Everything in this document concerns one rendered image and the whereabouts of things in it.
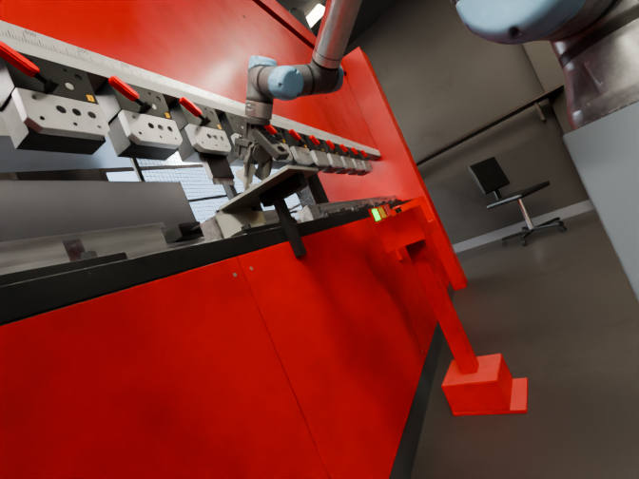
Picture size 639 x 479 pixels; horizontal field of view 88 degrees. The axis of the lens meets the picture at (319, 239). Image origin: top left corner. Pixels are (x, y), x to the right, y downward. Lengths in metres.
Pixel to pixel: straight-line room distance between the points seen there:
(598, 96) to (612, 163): 0.10
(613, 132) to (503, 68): 4.43
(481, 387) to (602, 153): 1.02
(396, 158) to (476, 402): 2.17
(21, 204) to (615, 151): 1.40
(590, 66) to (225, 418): 0.74
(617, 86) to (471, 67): 4.50
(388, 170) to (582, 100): 2.58
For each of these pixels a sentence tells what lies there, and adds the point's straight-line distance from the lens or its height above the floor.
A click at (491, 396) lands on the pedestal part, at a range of 1.41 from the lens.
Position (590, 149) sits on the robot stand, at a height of 0.75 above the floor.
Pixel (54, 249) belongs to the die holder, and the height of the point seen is 0.94.
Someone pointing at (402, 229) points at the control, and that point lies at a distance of 1.24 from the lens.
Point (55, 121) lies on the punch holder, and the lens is 0.84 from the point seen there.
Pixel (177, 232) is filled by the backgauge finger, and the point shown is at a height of 1.01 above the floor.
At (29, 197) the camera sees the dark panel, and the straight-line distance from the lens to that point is 1.39.
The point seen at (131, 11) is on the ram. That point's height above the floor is 1.60.
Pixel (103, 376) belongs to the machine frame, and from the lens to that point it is 0.57.
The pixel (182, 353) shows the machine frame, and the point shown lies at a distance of 0.63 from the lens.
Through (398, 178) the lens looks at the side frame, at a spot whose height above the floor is 1.09.
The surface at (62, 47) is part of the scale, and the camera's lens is 0.99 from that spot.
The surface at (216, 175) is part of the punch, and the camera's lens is 1.09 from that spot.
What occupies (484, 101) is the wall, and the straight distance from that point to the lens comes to 4.90.
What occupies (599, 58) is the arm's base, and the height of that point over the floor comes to 0.84.
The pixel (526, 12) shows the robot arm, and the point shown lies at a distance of 0.44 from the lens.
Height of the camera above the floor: 0.76
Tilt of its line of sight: 2 degrees up
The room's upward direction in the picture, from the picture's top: 23 degrees counter-clockwise
